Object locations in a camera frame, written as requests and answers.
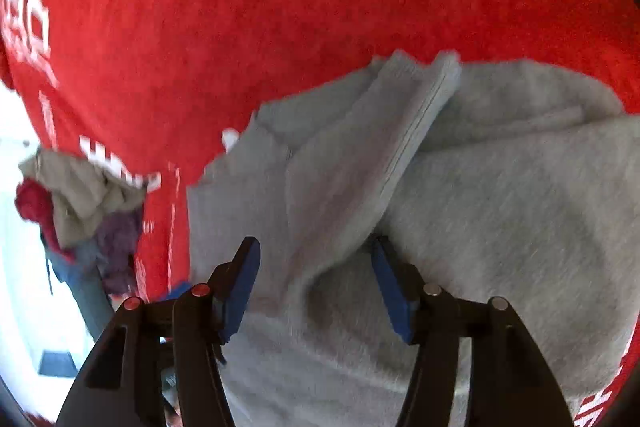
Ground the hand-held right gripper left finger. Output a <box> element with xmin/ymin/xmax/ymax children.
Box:
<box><xmin>55</xmin><ymin>236</ymin><xmax>262</xmax><ymax>427</ymax></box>

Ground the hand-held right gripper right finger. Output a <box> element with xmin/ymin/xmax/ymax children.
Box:
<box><xmin>371</xmin><ymin>235</ymin><xmax>576</xmax><ymax>427</ymax></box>

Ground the grey small garment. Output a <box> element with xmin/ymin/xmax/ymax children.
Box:
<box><xmin>186</xmin><ymin>49</ymin><xmax>640</xmax><ymax>427</ymax></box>

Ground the pile of mixed clothes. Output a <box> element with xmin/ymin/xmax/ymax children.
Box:
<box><xmin>19</xmin><ymin>149</ymin><xmax>148</xmax><ymax>248</ymax></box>

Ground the purple cloth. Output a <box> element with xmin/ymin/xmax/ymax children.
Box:
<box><xmin>97</xmin><ymin>209</ymin><xmax>146</xmax><ymax>298</ymax></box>

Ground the blue cloth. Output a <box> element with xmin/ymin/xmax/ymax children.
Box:
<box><xmin>47</xmin><ymin>241</ymin><xmax>117</xmax><ymax>348</ymax></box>

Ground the dark floor mat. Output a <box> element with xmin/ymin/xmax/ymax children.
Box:
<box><xmin>39</xmin><ymin>349</ymin><xmax>81</xmax><ymax>377</ymax></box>

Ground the dark red cloth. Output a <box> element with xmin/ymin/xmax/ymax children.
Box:
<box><xmin>15</xmin><ymin>182</ymin><xmax>76</xmax><ymax>264</ymax></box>

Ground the red printed blanket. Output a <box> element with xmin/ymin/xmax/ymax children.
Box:
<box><xmin>0</xmin><ymin>0</ymin><xmax>640</xmax><ymax>427</ymax></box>

